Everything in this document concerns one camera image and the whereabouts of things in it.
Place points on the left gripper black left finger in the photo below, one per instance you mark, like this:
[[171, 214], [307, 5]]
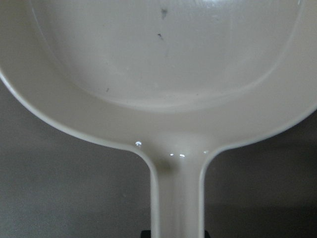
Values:
[[145, 234]]

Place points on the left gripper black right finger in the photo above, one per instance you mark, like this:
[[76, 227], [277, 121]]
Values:
[[206, 234]]

